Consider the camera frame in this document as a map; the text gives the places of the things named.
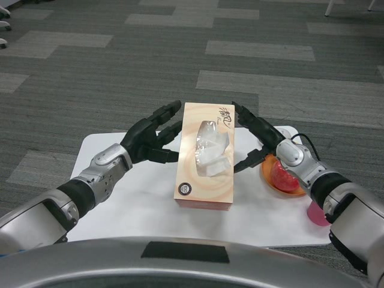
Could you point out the red apple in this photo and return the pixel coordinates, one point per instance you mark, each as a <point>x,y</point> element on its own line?
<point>282,180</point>

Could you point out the silver robot chest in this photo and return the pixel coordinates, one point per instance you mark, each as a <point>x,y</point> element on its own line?
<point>90,264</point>

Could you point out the pink plastic cup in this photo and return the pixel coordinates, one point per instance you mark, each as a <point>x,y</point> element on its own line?
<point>316,214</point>

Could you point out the beige wood-print tissue box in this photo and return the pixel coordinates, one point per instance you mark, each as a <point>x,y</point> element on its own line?
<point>192,168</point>

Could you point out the white desk leg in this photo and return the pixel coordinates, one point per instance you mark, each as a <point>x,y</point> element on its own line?
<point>372,5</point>
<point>329,8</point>

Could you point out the white partition caster foot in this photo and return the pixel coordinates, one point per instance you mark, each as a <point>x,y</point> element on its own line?
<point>2,42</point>
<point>4,25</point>
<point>4,11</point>

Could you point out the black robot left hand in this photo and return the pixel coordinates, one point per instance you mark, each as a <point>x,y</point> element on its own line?
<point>141,138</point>

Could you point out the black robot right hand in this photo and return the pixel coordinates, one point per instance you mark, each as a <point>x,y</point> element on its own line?
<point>267,132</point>

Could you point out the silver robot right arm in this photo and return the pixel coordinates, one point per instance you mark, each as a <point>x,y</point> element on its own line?
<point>292,153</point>

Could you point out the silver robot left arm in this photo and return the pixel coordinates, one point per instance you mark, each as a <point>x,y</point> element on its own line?
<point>108,159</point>

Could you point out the orange round plate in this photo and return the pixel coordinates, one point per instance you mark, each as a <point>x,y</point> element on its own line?
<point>267,172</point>

